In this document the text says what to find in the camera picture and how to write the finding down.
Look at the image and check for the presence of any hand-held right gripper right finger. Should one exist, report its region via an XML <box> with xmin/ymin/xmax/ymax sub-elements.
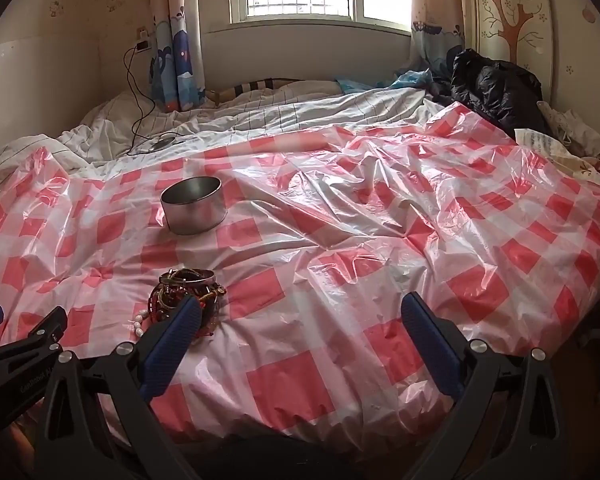
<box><xmin>400</xmin><ymin>291</ymin><xmax>566</xmax><ymax>480</ymax></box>

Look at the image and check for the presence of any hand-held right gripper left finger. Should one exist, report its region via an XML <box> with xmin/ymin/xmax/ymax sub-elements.
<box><xmin>32</xmin><ymin>294</ymin><xmax>206</xmax><ymax>480</ymax></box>

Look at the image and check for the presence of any white bead bracelet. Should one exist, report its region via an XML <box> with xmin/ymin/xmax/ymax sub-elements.
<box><xmin>131</xmin><ymin>309</ymin><xmax>153</xmax><ymax>338</ymax></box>

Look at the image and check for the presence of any pile of bracelets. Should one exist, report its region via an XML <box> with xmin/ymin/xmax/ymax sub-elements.
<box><xmin>148</xmin><ymin>267</ymin><xmax>227</xmax><ymax>341</ymax></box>

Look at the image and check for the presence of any round metal tin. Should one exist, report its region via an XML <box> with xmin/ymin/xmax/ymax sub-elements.
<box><xmin>160</xmin><ymin>176</ymin><xmax>228</xmax><ymax>236</ymax></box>

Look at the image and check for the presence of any red checkered plastic sheet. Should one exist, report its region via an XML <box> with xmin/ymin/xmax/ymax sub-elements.
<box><xmin>0</xmin><ymin>102</ymin><xmax>600</xmax><ymax>456</ymax></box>

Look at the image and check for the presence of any white striped duvet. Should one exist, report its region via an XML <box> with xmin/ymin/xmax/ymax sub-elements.
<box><xmin>0</xmin><ymin>80</ymin><xmax>481</xmax><ymax>181</ymax></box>

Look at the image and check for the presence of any white printed bag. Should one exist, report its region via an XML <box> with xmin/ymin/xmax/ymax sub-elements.
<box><xmin>514</xmin><ymin>100</ymin><xmax>600</xmax><ymax>181</ymax></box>

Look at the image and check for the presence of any blue plastic bag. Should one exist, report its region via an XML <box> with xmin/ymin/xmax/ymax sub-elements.
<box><xmin>336</xmin><ymin>69</ymin><xmax>433</xmax><ymax>92</ymax></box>

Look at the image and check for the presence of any black puffer jacket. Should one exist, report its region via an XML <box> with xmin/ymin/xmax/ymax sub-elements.
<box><xmin>427</xmin><ymin>49</ymin><xmax>556</xmax><ymax>138</ymax></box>

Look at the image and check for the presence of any striped pillow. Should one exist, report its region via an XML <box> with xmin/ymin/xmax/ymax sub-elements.
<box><xmin>207</xmin><ymin>78</ymin><xmax>341</xmax><ymax>103</ymax></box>

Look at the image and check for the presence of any blue cartoon curtain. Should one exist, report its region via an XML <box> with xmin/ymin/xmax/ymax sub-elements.
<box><xmin>149</xmin><ymin>0</ymin><xmax>207</xmax><ymax>112</ymax></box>

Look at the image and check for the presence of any pale cartoon curtain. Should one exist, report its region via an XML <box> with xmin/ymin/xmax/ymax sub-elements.
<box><xmin>410</xmin><ymin>0</ymin><xmax>467</xmax><ymax>73</ymax></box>

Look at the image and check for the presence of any wardrobe with tree decal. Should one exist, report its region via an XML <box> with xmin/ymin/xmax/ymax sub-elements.
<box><xmin>462</xmin><ymin>0</ymin><xmax>600</xmax><ymax>126</ymax></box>

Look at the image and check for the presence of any round grey charger with cable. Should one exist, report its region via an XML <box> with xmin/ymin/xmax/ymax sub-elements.
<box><xmin>122</xmin><ymin>46</ymin><xmax>181</xmax><ymax>157</ymax></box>

